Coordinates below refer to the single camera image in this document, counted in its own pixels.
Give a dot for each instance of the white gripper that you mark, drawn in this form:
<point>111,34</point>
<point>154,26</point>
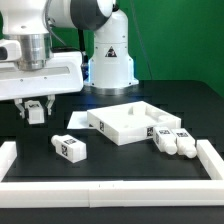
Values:
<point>62,74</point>

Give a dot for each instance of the white square tabletop part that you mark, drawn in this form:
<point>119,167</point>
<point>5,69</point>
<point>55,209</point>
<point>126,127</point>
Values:
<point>131,122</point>

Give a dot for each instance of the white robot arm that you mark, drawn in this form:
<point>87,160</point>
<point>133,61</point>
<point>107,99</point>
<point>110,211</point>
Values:
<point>30,67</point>

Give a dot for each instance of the white tag sheet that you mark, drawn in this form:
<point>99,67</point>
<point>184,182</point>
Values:
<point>78,120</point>

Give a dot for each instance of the white U-shaped fence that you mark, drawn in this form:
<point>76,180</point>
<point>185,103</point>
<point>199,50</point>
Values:
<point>123,193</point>

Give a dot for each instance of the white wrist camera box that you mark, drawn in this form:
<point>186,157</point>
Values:
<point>10,50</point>

